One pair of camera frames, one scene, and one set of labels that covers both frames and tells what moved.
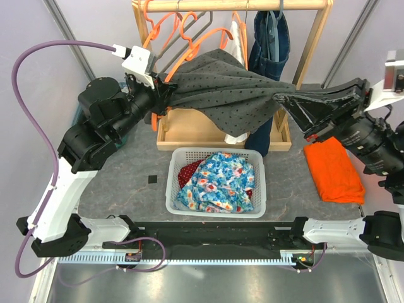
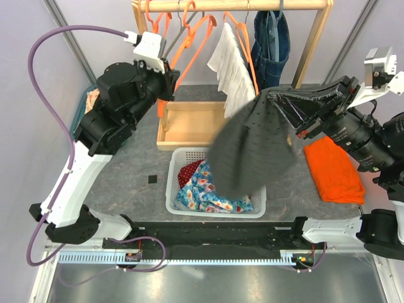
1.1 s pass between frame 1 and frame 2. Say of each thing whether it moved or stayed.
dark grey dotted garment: moved
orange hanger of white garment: moved
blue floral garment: stayed
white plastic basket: stayed
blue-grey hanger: stayed
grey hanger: moved
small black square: stayed
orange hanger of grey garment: moved
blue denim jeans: stayed
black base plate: stayed
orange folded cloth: stayed
